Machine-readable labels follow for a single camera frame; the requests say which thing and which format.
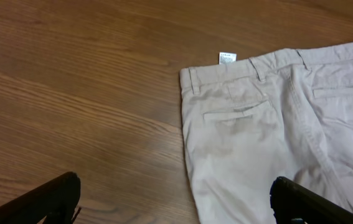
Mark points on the beige shorts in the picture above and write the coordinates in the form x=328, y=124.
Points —
x=286, y=113

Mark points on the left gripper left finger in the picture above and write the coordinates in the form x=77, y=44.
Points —
x=53, y=202

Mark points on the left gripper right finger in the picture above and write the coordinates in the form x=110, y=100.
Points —
x=293, y=203

